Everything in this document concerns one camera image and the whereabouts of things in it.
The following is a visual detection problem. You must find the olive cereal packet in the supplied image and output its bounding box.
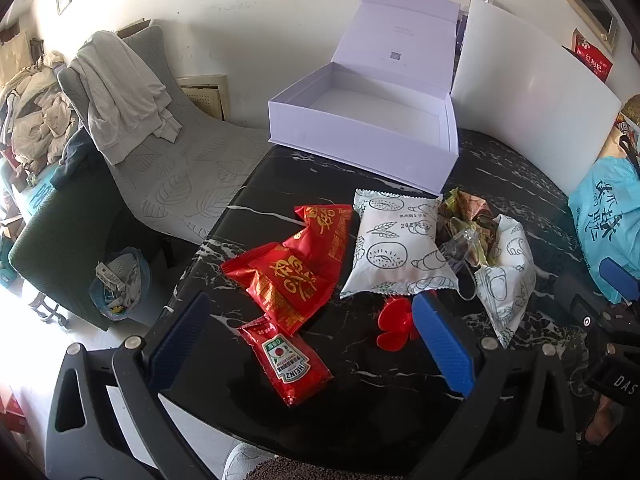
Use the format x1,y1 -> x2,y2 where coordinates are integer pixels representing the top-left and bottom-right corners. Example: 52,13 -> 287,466
450,214 -> 503,267
439,187 -> 488,223

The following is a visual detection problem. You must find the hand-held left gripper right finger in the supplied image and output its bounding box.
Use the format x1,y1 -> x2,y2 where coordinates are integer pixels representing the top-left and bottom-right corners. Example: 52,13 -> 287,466
410,291 -> 583,480

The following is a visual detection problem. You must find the red snack packet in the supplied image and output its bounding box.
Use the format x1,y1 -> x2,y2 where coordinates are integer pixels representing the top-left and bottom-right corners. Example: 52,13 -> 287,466
220,242 -> 343,337
282,204 -> 360,273

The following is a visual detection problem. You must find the red ketchup packet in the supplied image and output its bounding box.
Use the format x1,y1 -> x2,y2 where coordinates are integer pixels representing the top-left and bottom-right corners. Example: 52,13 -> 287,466
237,317 -> 335,408

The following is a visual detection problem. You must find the clear plastic piece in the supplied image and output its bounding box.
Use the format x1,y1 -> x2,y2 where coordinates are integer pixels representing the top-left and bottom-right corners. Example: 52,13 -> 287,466
439,230 -> 483,302

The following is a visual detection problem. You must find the wooden picture frame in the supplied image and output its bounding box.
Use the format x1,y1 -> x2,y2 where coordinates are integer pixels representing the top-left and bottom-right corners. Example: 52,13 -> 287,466
569,0 -> 621,53

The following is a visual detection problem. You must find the blue trash bin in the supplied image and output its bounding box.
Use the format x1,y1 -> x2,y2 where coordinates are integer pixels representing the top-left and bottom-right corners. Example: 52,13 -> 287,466
89,246 -> 152,322

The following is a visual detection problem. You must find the red plastic toy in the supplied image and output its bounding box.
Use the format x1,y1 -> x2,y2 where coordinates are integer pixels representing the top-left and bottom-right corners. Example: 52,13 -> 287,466
376,296 -> 418,352

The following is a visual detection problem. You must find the white bread packet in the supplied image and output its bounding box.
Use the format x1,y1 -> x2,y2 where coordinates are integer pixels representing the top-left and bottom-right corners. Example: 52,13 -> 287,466
340,187 -> 460,302
472,214 -> 537,350

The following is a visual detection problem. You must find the red printed box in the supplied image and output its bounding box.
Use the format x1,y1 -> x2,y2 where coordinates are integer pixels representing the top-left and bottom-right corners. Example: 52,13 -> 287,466
571,28 -> 615,84

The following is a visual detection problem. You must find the grey chair with clothes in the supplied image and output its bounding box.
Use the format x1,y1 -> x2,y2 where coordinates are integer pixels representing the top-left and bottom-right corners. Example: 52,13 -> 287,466
56,24 -> 273,241

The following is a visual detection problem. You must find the cream radiator cover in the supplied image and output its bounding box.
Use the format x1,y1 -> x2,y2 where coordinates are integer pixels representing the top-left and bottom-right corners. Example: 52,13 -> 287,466
177,73 -> 232,123

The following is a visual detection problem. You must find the grey sweater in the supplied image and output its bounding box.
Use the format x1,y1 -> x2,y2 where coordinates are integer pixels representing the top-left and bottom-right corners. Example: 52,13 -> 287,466
69,30 -> 182,166

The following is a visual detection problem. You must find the dark green sofa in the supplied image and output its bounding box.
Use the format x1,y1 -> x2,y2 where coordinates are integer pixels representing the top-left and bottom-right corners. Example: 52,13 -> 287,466
9,157 -> 168,332

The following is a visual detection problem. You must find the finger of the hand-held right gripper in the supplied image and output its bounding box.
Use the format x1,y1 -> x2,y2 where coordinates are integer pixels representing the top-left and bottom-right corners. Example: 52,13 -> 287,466
552,272 -> 640,356
599,256 -> 640,306

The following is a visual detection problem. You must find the pile of clothes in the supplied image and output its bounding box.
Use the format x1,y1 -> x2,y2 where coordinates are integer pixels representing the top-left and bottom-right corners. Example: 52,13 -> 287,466
0,30 -> 83,186

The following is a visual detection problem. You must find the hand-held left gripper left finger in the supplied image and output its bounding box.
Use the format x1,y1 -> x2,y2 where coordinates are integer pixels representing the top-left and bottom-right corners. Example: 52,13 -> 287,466
47,291 -> 216,480

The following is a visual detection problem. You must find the light blue plastic bag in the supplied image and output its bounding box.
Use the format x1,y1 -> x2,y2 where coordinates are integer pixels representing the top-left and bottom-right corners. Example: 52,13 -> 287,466
567,155 -> 640,305

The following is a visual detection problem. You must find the white foam board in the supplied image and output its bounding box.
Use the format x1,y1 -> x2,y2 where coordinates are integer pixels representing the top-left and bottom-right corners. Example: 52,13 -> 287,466
450,0 -> 626,196

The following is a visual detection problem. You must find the lavender gift box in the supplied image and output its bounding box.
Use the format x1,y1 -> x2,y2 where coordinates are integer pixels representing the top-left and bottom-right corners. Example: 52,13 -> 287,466
267,0 -> 462,196

